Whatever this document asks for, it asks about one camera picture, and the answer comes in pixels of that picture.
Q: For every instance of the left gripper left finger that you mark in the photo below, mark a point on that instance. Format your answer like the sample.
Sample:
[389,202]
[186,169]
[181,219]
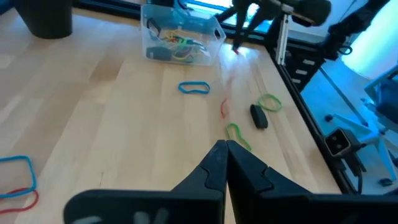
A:
[186,205]

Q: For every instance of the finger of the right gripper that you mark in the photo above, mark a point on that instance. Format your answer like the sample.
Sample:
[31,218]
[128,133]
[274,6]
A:
[240,18]
[255,26]

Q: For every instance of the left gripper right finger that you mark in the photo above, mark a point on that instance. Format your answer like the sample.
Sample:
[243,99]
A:
[280,208]

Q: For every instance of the green rubber band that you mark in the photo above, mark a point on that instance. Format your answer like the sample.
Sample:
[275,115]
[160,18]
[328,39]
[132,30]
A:
[245,144]
[270,95]
[183,41]

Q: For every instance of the yellow rubber band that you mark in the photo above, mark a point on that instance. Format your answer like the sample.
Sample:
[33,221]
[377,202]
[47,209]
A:
[183,57]
[174,32]

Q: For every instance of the wide black rubber band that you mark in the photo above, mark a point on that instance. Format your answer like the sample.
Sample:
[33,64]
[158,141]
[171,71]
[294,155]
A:
[149,23]
[160,53]

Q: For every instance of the red rubber band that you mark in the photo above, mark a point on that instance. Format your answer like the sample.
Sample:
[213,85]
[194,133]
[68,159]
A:
[224,109]
[34,200]

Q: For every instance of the small black clip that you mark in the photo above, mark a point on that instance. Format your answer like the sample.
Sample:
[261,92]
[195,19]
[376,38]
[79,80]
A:
[259,117]

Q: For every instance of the blue rubber band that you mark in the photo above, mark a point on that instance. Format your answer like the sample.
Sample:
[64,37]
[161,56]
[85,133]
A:
[32,177]
[179,88]

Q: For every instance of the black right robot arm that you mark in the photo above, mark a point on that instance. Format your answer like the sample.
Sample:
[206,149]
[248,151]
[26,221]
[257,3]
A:
[354,25]

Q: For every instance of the clear plastic bin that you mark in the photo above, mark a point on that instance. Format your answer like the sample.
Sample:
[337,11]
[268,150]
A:
[214,53]

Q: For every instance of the black plant pot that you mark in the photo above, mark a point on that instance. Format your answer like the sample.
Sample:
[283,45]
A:
[43,18]

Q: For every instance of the silver vertical frame bracket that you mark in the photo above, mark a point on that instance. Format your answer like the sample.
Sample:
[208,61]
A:
[283,37]

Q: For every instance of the small table camera box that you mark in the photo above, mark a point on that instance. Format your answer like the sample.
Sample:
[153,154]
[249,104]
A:
[337,143]

